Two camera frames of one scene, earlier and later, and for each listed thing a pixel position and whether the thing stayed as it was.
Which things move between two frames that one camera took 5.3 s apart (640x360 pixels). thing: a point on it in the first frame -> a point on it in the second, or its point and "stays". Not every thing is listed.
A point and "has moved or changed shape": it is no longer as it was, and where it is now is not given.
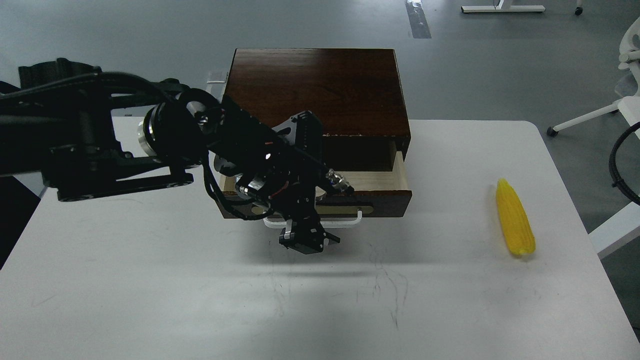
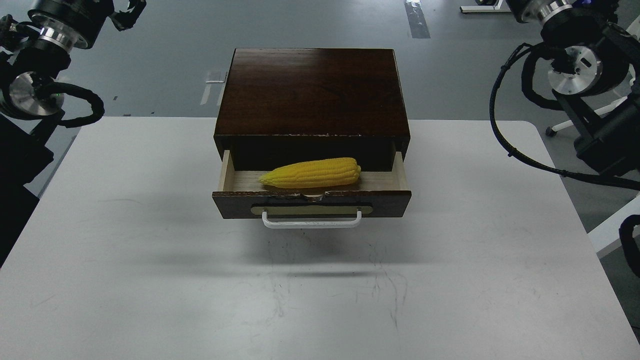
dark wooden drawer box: x=356 y=94 stays
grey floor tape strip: x=419 y=24 stays
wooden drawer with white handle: x=376 y=194 stays
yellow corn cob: x=517 y=223 has moved or changed shape
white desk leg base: x=498 y=7 stays
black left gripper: x=279 y=170 -> x=70 y=23
